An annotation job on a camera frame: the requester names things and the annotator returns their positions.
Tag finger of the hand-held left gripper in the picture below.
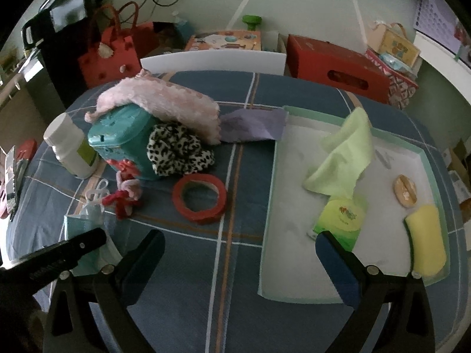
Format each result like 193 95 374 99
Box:
18 227 107 262

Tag light green cloth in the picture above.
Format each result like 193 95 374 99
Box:
302 107 374 197

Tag dark appliance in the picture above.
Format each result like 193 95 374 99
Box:
20 0 92 111

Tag green wipes pack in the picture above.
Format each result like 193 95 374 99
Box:
313 195 369 251

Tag white tray with teal rim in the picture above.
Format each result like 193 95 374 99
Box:
256 105 451 305

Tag red and white rope toy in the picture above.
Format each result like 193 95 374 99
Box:
101 160 142 221

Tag red cardboard box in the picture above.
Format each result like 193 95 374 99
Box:
286 34 391 104

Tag yellow sponge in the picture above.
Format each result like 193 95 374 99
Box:
405 206 447 276

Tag red felt tote bag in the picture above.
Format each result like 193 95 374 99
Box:
77 1 155 89

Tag red patterned box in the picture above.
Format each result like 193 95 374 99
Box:
366 49 420 110

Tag light blue tissue pack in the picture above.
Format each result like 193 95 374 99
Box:
379 52 414 74

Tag orange printed box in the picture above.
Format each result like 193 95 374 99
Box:
184 29 263 53

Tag striped flat packs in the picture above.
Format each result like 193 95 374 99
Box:
0 146 23 221

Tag red flat box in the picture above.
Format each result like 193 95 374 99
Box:
15 139 38 162

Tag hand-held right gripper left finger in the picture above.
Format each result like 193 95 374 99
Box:
42 229 166 353

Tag brown round wooden piece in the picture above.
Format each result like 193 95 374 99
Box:
393 174 418 209

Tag white plastic bottle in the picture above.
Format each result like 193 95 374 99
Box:
43 112 100 179

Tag blue bottle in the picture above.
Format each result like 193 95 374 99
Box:
172 11 194 46

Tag leopard print scrunchie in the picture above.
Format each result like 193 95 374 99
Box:
146 123 216 176

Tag beige gift bag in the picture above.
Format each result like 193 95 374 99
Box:
368 21 422 70

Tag white shelf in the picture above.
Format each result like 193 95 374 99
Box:
414 31 471 96

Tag teal plastic basket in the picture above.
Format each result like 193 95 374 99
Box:
87 104 162 182

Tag purple cloth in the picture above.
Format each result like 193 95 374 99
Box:
220 108 288 144

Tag blue plaid tablecloth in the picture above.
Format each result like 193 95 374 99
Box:
5 70 471 353

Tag teal face mask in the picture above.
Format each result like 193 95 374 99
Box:
63 178 124 276

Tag red tape roll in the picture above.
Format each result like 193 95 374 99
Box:
172 174 228 226

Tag purple wall calendar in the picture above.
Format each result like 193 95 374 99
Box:
414 0 464 52

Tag pink fluffy cloth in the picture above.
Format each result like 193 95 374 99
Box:
84 70 221 145

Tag white foam board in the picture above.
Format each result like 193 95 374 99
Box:
140 50 287 78

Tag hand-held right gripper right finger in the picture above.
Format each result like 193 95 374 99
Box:
315 230 442 353

